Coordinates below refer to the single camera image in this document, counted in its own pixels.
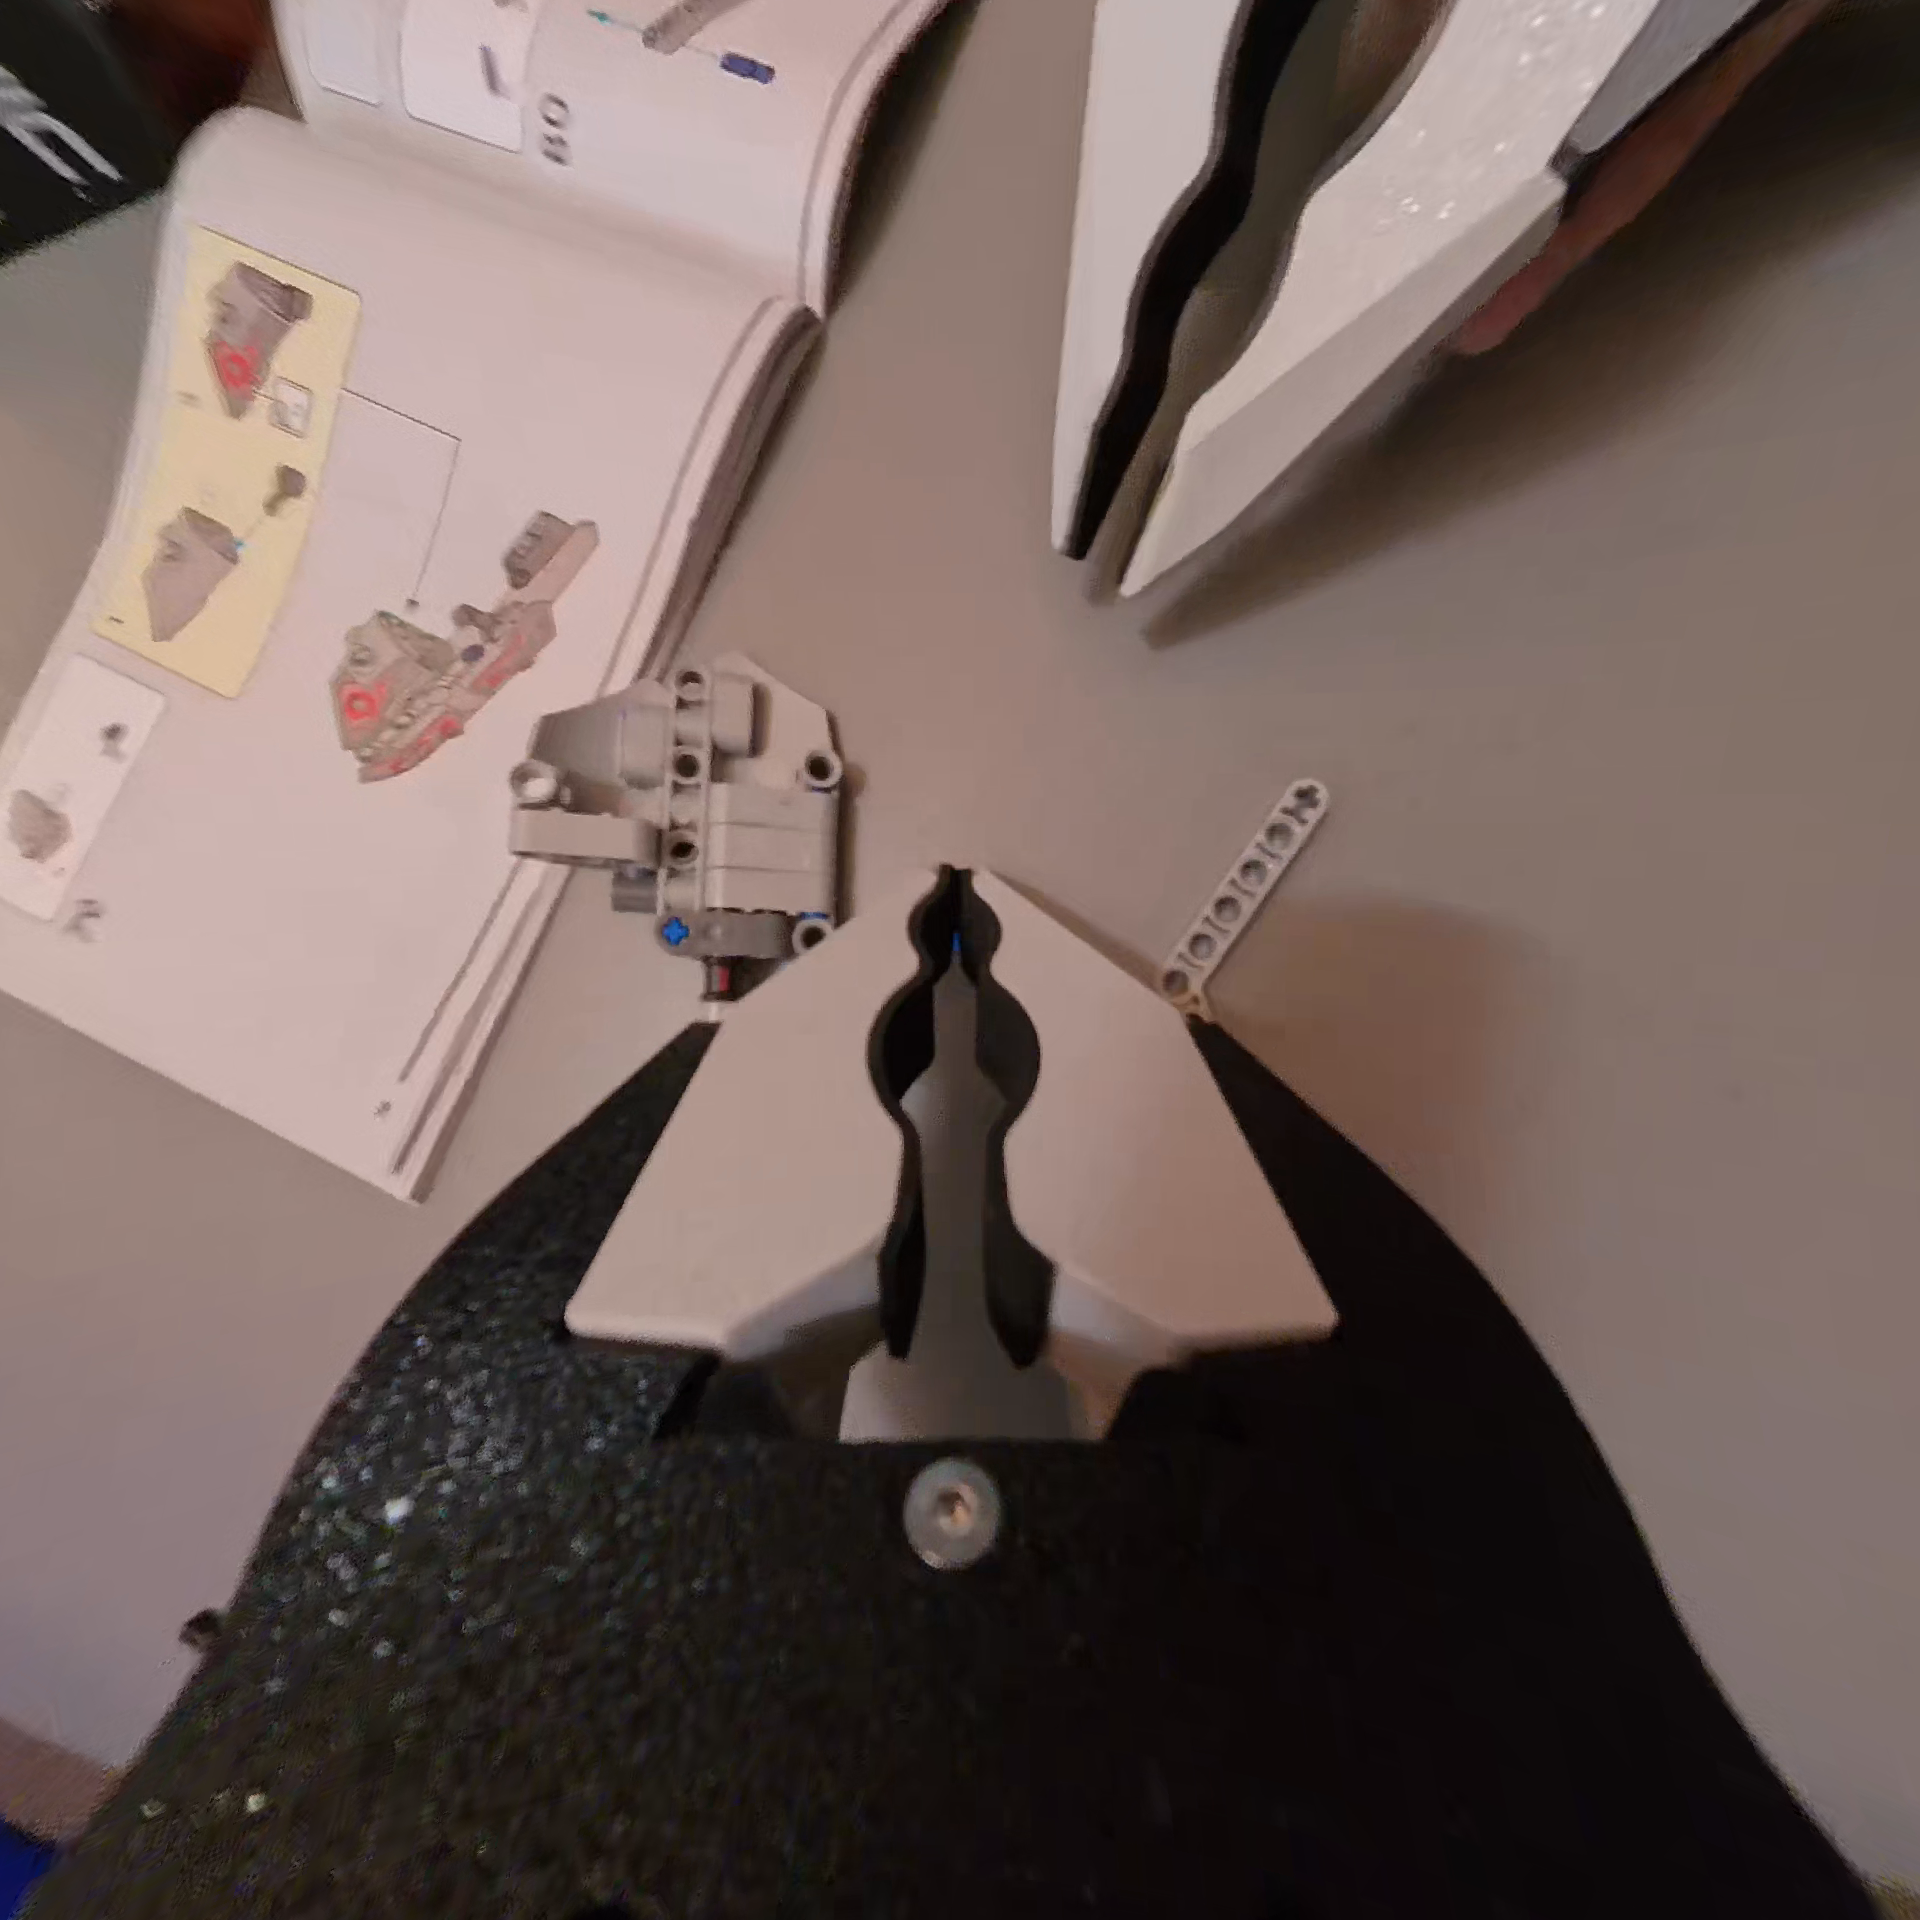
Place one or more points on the grey brick assembly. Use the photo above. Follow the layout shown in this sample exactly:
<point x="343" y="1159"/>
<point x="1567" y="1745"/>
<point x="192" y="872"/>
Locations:
<point x="704" y="809"/>

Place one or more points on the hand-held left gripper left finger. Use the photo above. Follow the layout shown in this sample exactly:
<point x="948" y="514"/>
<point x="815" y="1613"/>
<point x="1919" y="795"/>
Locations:
<point x="750" y="1171"/>

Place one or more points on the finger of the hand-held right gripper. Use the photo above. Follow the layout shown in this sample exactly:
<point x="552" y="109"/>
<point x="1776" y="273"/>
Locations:
<point x="1142" y="271"/>
<point x="1349" y="299"/>

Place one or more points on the open instruction booklet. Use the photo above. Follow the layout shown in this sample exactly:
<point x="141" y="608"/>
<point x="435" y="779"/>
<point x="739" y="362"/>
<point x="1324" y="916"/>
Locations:
<point x="421" y="523"/>

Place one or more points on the black toy set box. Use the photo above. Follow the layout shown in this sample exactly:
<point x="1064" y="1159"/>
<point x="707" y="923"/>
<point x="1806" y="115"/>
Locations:
<point x="68" y="136"/>

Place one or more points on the thin grey holed beam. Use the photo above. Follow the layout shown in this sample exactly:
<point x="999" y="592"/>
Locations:
<point x="1244" y="892"/>

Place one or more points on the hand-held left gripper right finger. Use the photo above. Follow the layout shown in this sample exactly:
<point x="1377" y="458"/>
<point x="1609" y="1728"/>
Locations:
<point x="1172" y="1185"/>

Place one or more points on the small black piece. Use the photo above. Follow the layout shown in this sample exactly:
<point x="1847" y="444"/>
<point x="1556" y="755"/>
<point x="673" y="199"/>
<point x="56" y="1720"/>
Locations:
<point x="201" y="1629"/>

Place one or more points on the person's right hand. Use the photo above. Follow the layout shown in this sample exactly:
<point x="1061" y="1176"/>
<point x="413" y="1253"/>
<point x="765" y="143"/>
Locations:
<point x="1516" y="283"/>

